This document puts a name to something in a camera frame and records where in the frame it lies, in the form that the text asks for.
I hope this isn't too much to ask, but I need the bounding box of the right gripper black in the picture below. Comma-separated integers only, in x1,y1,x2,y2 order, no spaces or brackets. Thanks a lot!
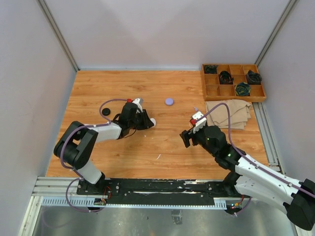
180,123,218,157

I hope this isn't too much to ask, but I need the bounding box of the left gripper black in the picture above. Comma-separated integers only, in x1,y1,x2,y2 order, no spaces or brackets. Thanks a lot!
129,109,154,130

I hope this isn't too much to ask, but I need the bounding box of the white earbud charging case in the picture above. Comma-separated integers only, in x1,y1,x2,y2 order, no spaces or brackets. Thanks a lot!
150,118,157,127

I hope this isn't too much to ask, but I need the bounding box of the black earbud charging case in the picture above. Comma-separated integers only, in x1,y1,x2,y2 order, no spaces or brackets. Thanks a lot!
101,108,111,116

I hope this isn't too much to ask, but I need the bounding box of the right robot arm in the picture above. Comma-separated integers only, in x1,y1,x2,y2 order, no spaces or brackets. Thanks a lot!
180,125,315,231

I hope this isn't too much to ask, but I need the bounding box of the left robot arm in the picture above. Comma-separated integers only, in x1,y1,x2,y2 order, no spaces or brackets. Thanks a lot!
54,99,157,195

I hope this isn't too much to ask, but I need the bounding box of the purple earbud charging case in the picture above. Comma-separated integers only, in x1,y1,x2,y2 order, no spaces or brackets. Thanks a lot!
165,98,174,106

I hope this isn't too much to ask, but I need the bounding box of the wooden compartment tray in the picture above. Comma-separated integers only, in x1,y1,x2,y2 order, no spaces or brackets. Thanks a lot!
200,63,266,102

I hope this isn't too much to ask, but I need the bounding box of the beige folded cloth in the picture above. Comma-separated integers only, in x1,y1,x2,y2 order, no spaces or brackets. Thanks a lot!
205,99,252,130

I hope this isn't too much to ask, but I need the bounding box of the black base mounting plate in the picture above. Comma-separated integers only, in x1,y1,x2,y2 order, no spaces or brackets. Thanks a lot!
76,178,242,207

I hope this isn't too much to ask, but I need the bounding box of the rolled black tie centre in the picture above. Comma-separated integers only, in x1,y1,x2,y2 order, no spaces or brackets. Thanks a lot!
219,71,234,85

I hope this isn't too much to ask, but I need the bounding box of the rolled black tie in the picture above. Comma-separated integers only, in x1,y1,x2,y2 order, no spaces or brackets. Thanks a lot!
246,70,262,85
219,71,234,85

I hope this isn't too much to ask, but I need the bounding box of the rolled dark tie top-left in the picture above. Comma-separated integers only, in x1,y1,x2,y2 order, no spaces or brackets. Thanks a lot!
203,64,218,74

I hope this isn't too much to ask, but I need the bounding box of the rolled blue patterned tie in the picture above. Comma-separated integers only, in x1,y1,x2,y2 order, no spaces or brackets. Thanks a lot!
235,82,251,96

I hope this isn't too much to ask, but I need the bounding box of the rolled black tie right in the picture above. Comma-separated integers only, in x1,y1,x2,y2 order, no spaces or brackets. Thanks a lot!
246,70,262,85

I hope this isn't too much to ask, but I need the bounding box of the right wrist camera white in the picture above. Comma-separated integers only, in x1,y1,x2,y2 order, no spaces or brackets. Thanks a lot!
190,111,207,133

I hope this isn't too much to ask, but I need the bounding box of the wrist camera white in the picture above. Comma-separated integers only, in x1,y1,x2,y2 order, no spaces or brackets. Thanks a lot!
132,98,143,113
190,111,207,133

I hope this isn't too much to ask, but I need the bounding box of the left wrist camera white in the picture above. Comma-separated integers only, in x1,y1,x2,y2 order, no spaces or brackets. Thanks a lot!
132,98,143,113

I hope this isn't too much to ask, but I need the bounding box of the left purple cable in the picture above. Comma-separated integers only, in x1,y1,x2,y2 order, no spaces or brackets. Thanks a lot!
60,98,132,213

